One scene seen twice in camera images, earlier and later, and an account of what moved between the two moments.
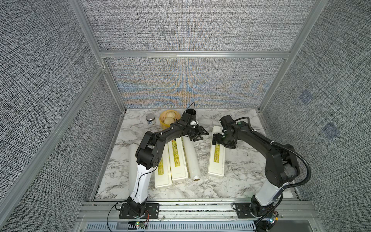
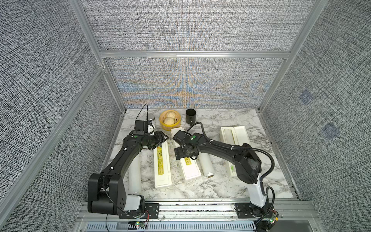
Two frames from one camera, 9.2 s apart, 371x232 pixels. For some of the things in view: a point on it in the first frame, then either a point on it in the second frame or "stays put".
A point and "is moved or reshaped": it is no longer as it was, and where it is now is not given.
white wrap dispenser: (178, 162) to (192, 168)
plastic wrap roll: (193, 164) to (206, 164)
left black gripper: (199, 132) to (159, 138)
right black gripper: (218, 136) to (178, 154)
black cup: (191, 112) stays put
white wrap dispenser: (217, 159) is moved or reshaped
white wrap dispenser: (163, 172) stays put
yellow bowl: (168, 117) stays put
